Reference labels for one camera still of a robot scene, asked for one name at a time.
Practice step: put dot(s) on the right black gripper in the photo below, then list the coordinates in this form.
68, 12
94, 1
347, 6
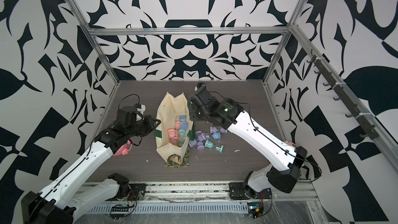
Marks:
192, 107

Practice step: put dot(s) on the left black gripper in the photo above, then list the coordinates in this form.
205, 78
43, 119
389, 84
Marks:
150, 120

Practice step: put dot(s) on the dark blue hourglass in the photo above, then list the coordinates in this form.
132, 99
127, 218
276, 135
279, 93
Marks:
184, 125

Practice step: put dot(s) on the pink hourglass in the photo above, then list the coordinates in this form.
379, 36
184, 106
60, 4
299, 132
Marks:
173, 134
177, 125

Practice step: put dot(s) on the cream canvas tote bag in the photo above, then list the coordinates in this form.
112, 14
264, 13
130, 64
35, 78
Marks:
174, 153

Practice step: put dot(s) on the pink hourglass front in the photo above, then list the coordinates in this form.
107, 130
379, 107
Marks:
173, 134

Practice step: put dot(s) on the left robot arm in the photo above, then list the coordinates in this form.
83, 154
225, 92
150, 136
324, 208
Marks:
59, 203

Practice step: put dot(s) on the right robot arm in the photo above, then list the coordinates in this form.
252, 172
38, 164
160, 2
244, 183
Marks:
285, 160

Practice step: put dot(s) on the purple hourglass lying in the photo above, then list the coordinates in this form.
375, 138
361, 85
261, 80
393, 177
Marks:
216, 130

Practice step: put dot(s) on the purple hourglass cluster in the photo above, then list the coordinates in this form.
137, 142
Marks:
201, 138

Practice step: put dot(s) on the light blue hourglass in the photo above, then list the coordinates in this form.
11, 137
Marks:
215, 136

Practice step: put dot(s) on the green hourglass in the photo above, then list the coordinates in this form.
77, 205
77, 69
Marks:
211, 145

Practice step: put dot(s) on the pink toy cup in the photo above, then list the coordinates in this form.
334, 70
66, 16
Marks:
124, 149

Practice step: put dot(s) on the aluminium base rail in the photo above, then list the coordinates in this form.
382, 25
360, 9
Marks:
183, 197

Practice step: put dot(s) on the black hook rail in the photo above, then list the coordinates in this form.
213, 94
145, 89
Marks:
346, 96

